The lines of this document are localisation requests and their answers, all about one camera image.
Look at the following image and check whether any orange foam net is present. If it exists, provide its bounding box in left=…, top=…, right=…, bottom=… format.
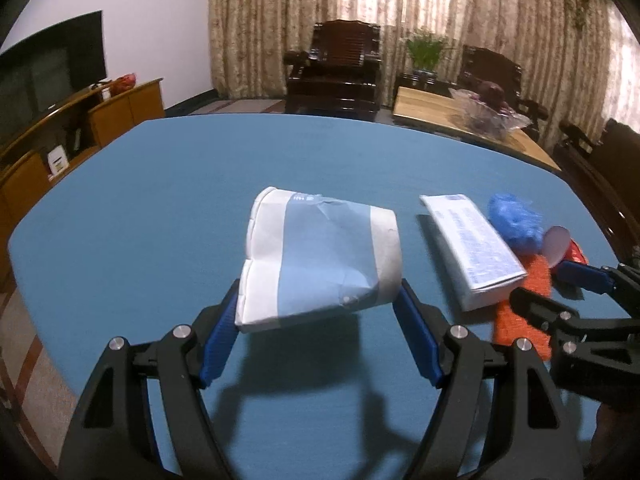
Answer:
left=492, top=255, right=552, bottom=362

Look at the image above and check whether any white tissue pack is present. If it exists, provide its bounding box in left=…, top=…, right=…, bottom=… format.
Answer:
left=420, top=194, right=527, bottom=311

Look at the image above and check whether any blue plastic bag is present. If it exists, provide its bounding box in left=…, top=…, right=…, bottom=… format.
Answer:
left=487, top=193, right=544, bottom=256

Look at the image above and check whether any dark wooden sofa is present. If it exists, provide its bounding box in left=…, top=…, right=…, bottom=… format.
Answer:
left=552, top=118, right=639, bottom=264

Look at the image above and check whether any blue table cloth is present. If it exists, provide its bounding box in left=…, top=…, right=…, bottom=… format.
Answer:
left=9, top=114, right=617, bottom=479

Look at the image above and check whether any glass fruit bowl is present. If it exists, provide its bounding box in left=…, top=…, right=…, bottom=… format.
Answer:
left=449, top=88, right=532, bottom=141

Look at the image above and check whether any red fruit in bowl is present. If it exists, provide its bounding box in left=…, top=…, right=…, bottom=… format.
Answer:
left=476, top=80, right=512, bottom=114

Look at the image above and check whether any wooden coffee table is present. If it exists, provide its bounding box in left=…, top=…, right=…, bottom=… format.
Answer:
left=393, top=87, right=561, bottom=174

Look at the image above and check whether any right dark wooden armchair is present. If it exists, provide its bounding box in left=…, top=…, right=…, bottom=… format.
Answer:
left=457, top=46, right=549, bottom=142

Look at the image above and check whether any dark wooden armchair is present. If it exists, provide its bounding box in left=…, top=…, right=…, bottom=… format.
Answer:
left=283, top=20, right=382, bottom=122
left=457, top=46, right=549, bottom=142

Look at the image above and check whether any dark side table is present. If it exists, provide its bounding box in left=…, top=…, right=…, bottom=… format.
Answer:
left=393, top=73, right=459, bottom=101

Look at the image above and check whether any beige patterned curtain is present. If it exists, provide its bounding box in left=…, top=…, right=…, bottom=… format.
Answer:
left=208, top=0, right=639, bottom=148

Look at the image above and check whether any white box in cabinet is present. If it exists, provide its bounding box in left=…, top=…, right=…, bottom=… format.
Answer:
left=47, top=145, right=70, bottom=177

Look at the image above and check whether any left dark wooden armchair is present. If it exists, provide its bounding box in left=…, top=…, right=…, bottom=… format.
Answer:
left=283, top=20, right=382, bottom=122

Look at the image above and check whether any wooden tv cabinet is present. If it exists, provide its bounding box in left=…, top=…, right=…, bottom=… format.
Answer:
left=1, top=79, right=165, bottom=290

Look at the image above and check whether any green potted plant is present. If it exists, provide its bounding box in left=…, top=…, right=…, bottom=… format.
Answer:
left=406, top=29, right=450, bottom=76

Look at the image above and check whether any red object on cabinet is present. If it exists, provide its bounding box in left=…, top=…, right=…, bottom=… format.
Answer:
left=108, top=73, right=137, bottom=96

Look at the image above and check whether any black flat television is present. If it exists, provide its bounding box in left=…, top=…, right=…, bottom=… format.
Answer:
left=1, top=11, right=106, bottom=144

